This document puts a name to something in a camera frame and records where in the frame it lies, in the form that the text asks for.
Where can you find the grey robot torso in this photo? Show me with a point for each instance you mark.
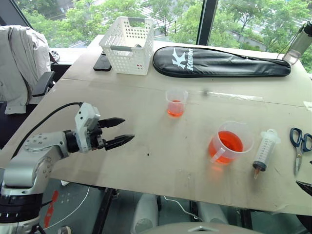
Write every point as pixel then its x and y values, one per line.
pixel 200 229

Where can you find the clear plastic water bottle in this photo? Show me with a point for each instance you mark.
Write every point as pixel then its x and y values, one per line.
pixel 296 46

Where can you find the clear plastic syringe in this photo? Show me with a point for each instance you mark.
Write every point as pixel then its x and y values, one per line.
pixel 265 148

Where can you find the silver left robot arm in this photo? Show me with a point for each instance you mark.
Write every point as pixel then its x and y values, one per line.
pixel 36 143

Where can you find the black table leg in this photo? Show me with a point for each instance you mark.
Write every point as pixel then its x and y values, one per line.
pixel 246 218
pixel 105 209

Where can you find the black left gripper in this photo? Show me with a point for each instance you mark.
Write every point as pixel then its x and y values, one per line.
pixel 96 137

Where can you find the white perforated plastic basket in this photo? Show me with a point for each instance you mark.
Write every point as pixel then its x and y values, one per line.
pixel 126 61

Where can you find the white robot leg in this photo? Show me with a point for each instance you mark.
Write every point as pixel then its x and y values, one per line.
pixel 145 214
pixel 212 213

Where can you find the grey jacket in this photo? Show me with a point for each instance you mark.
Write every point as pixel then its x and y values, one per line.
pixel 19 63

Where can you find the black flat phone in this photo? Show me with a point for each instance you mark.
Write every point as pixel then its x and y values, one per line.
pixel 102 64

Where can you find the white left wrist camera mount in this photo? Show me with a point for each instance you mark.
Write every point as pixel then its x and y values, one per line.
pixel 84 122

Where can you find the small beaker orange liquid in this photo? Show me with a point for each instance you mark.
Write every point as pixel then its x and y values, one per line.
pixel 175 109

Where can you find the white tape piece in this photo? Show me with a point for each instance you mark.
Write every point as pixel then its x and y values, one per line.
pixel 308 104

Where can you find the black window frame pillar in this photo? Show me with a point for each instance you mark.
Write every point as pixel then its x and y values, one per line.
pixel 206 22

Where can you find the black chair armrest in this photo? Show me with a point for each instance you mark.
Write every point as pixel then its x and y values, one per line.
pixel 44 83

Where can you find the black racket cover bag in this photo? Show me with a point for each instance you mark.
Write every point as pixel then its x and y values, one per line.
pixel 219 65

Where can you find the large beaker orange liquid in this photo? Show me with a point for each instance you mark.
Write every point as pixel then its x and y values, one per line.
pixel 226 146

